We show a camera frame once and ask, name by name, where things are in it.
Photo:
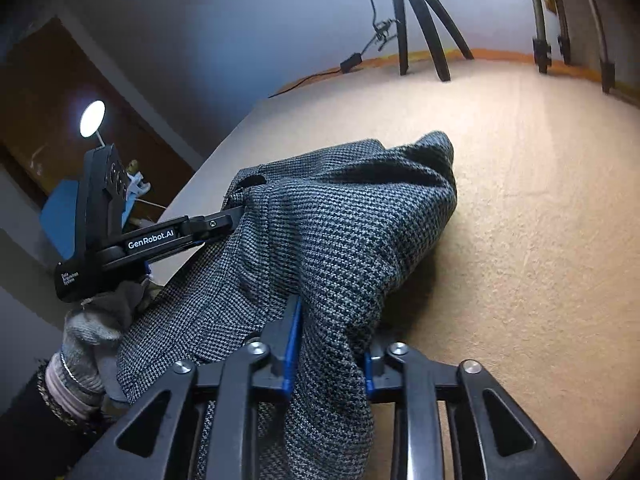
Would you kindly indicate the black tripod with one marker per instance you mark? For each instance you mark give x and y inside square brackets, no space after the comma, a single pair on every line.
[406,15]

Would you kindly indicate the blue plastic object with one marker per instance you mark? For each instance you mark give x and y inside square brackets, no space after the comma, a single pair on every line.
[59,220]

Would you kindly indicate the brown wooden door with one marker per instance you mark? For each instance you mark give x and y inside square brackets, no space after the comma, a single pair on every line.
[55,105]

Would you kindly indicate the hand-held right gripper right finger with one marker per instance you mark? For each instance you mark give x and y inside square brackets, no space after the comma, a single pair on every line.
[368,371]

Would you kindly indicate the grey metal frame leg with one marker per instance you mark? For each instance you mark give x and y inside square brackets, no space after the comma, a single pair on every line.
[562,25]
[602,45]
[539,25]

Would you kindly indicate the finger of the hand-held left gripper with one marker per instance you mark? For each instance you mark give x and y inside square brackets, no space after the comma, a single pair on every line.
[215,224]

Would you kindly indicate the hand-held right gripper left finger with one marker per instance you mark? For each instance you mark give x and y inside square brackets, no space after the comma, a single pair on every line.
[291,345]

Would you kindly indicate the person's left hand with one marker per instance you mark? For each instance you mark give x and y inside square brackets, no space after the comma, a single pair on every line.
[95,330]

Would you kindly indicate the black power adapter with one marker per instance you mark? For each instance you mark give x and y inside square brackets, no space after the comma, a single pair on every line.
[352,61]

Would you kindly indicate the grey houndstooth pants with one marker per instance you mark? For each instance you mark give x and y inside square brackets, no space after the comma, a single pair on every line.
[330,240]

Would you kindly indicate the round white lamp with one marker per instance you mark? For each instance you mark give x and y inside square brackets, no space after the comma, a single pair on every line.
[93,118]

